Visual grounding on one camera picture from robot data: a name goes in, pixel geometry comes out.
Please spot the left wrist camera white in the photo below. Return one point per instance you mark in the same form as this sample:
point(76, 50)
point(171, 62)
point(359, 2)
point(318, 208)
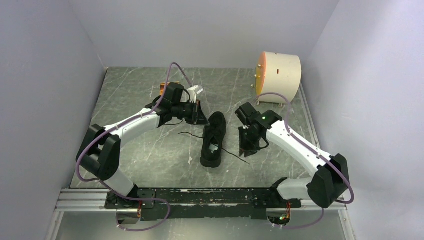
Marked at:
point(193, 92)

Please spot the aluminium frame rail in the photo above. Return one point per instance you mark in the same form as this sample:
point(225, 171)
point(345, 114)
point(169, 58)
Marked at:
point(80, 215)

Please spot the cream cylinder orange lid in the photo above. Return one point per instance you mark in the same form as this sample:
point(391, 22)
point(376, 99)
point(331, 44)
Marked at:
point(277, 73)

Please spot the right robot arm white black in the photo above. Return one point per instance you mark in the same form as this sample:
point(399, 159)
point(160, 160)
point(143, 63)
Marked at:
point(328, 174)

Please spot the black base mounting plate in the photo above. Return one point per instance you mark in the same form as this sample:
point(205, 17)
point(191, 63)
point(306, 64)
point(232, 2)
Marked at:
point(199, 203)

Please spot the black sneaker shoe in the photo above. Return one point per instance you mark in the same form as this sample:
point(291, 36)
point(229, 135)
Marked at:
point(214, 133)

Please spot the orange book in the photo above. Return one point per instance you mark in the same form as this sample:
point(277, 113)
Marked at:
point(162, 86)

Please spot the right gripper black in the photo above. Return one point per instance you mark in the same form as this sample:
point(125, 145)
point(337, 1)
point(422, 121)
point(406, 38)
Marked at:
point(248, 149)

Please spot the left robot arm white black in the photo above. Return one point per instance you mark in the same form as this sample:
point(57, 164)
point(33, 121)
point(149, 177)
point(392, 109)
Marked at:
point(100, 150)

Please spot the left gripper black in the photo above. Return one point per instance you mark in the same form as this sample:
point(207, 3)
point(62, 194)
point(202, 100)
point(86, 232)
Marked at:
point(197, 116)

